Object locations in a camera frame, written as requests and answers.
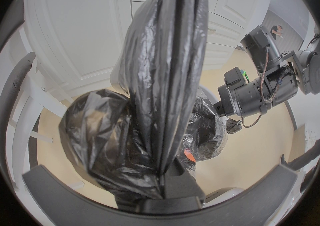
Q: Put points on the white wardrobe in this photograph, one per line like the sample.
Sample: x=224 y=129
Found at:
x=75 y=32

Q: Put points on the white trash bin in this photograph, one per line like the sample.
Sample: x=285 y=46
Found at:
x=208 y=94

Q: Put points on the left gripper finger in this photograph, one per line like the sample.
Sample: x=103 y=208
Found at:
x=182 y=185

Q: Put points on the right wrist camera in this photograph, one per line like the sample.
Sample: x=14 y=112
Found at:
x=233 y=77

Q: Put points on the white chair grey cushions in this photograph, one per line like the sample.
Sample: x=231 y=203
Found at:
x=22 y=75

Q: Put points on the black plastic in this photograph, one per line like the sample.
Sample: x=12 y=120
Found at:
x=233 y=126

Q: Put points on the person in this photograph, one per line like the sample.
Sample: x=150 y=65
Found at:
x=276 y=31

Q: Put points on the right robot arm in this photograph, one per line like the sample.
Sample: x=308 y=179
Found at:
x=262 y=45

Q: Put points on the black plastic bag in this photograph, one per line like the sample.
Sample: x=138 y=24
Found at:
x=162 y=57

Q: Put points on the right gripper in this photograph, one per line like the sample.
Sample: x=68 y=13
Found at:
x=247 y=100

